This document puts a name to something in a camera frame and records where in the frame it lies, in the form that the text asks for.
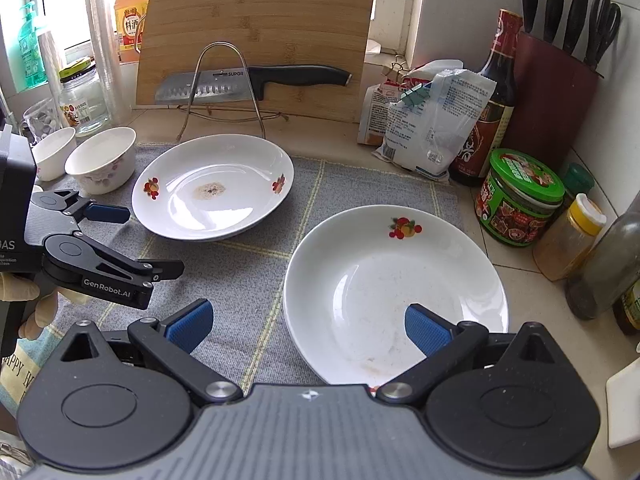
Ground dark red knife block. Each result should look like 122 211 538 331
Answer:
500 30 601 171

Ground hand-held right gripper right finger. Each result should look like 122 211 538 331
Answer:
376 303 560 407

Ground glass bottle with red cap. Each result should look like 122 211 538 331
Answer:
565 187 640 321

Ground oil bottle with yellow label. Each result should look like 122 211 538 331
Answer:
612 280 640 336

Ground person's left hand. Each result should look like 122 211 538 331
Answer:
0 275 59 342

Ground orange white food bag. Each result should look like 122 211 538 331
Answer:
357 82 401 147

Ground small green capped jar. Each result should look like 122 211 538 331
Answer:
562 162 596 201

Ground bamboo cutting board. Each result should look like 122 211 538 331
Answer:
134 0 380 125

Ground shallow white flower plate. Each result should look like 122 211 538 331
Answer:
286 205 510 388

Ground clear glass mug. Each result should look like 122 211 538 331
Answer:
21 97 63 146

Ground green dish soap bottle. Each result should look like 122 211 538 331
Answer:
17 1 48 91

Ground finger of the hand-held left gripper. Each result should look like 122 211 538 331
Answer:
30 189 132 232
75 237 187 311

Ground tall plastic wrap roll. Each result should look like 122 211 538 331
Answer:
85 0 126 121

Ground black handled kitchen knife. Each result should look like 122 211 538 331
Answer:
154 64 353 106

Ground black kitchen scissors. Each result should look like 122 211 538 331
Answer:
584 0 622 71

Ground glass jar with green lid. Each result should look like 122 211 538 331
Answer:
58 57 112 137

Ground white printed plastic bag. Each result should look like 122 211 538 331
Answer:
377 67 496 181

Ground dark soy sauce bottle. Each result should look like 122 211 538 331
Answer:
448 8 523 188

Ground white plastic container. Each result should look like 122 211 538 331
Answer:
606 362 640 448

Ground short plastic wrap roll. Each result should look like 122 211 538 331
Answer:
37 27 71 128

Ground white plate with centre stain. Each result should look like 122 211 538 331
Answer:
131 133 295 242

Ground orange cooking wine jug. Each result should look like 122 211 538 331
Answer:
114 0 153 63

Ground spice jar with yellow lid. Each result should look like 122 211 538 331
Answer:
532 193 607 282

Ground sauce jar with green lid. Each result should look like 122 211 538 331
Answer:
475 147 566 248

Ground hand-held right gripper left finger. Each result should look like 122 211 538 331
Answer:
60 298 244 408

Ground grey teal checked cloth mat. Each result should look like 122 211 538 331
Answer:
0 141 463 411

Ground small white flower bowl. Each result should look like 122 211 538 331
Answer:
31 127 77 182

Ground metal wire rack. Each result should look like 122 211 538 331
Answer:
175 41 291 142

